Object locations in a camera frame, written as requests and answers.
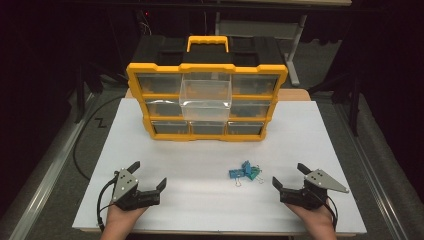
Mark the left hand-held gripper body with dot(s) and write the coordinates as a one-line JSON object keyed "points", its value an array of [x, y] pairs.
{"points": [[128, 190]]}

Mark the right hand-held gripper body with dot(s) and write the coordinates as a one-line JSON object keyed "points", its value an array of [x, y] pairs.
{"points": [[310, 196]]}

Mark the blue binder clip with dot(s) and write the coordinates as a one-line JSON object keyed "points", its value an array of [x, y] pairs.
{"points": [[247, 167], [235, 173]]}

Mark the clear plastic drawer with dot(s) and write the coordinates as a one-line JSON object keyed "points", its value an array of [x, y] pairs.
{"points": [[205, 100]]}

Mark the yellow black organizer cabinet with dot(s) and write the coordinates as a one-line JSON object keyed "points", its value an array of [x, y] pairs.
{"points": [[206, 68]]}

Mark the person's right hand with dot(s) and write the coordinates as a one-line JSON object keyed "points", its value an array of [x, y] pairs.
{"points": [[316, 220]]}

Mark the person's left hand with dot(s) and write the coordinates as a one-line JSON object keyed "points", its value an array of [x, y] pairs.
{"points": [[121, 218]]}

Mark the white foam board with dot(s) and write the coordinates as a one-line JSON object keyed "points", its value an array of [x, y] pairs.
{"points": [[206, 206]]}

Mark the black stand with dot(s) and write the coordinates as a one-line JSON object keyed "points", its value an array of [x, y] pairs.
{"points": [[355, 110], [80, 100]]}

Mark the metal floor rail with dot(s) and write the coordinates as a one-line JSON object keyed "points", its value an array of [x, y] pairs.
{"points": [[366, 166], [50, 173]]}

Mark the grey metal frame stand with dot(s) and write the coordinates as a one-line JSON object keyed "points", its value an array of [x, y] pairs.
{"points": [[295, 66]]}

